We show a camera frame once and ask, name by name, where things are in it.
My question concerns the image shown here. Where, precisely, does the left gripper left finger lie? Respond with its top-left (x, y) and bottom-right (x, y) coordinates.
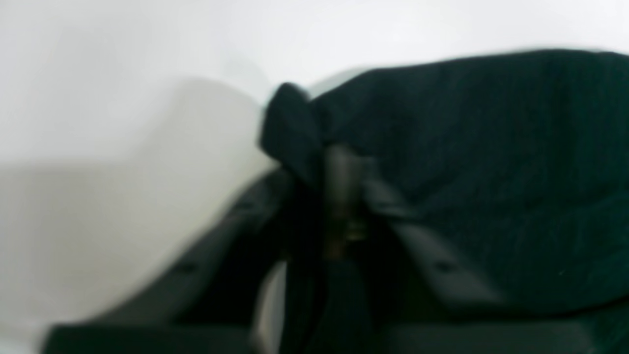
top-left (41, 169), bottom-right (294, 354)

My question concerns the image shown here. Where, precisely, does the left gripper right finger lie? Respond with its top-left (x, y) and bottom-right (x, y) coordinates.
top-left (324, 145), bottom-right (597, 354)

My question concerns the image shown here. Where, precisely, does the black printed T-shirt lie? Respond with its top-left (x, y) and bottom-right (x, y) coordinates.
top-left (259, 48), bottom-right (629, 354)

